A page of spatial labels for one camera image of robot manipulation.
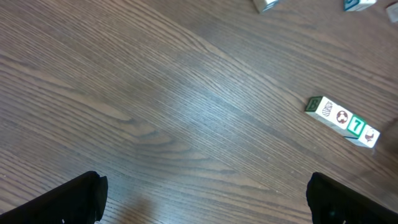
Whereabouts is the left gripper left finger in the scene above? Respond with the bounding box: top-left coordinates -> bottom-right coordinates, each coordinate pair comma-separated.
1,171 -> 108,224

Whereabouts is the white block dark round picture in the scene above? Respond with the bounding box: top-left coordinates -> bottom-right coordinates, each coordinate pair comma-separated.
326,105 -> 353,131

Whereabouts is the blue picture block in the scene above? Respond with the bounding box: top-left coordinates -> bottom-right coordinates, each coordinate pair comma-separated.
386,2 -> 398,23

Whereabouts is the blue letter P block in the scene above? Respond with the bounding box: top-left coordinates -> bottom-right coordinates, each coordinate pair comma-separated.
343,0 -> 377,11

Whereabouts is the green number seven block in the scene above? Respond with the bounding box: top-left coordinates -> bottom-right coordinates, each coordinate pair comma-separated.
343,114 -> 367,138

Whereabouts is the white block owl picture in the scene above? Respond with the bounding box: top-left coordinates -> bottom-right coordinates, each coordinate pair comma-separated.
304,96 -> 336,123

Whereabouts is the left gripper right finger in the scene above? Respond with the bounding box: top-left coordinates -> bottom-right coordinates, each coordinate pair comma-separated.
306,172 -> 397,224

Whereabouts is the white block red picture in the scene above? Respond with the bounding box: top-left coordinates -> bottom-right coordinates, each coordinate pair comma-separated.
344,124 -> 380,148

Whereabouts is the white block blue side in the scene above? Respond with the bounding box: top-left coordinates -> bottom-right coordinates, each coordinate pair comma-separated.
252,0 -> 279,14

